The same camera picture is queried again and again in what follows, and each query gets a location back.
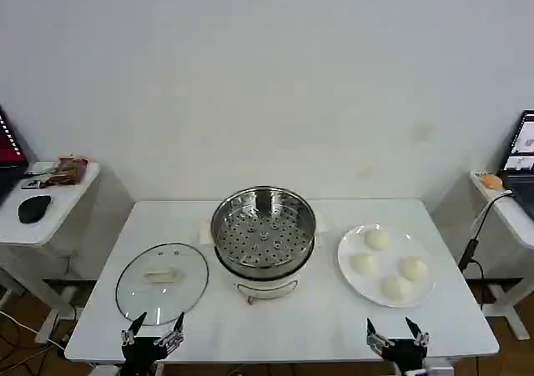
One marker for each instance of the white side desk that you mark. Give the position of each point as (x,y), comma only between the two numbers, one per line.
(62,203)
(511,219)

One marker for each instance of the brown snack packet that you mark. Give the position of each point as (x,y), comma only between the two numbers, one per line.
(69,171)

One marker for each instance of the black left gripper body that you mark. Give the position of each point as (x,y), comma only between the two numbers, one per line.
(139,353)

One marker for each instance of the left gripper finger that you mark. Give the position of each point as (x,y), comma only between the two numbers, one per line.
(135,325)
(177,330)

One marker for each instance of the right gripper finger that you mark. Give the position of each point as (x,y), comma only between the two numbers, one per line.
(374,332)
(414,327)

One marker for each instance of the black power adapter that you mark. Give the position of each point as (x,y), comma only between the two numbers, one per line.
(469,254)

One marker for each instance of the round white plate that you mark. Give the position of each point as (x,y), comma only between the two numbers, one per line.
(388,301)

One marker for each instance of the round glass lid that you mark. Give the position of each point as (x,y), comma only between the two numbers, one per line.
(162,282)

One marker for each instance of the white steamed bun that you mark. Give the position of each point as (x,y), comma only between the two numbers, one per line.
(414,267)
(376,239)
(364,264)
(397,287)

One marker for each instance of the orange round bread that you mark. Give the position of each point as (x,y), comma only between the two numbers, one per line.
(492,182)

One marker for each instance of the perforated steel steamer basket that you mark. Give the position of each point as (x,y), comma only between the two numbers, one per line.
(263,230)

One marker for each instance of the white electric pot base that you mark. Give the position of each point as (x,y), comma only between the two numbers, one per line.
(267,282)

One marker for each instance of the black computer mouse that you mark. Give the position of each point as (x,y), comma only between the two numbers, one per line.
(34,209)

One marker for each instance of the small silver key fob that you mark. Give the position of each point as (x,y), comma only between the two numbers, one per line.
(30,183)

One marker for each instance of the laptop with white screen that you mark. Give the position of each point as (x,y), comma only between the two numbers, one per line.
(521,167)

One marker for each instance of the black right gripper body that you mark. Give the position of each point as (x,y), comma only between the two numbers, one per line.
(404,353)

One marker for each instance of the small white label box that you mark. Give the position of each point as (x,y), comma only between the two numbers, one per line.
(482,173)

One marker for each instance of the laptop with red screen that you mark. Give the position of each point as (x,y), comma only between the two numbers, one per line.
(8,159)

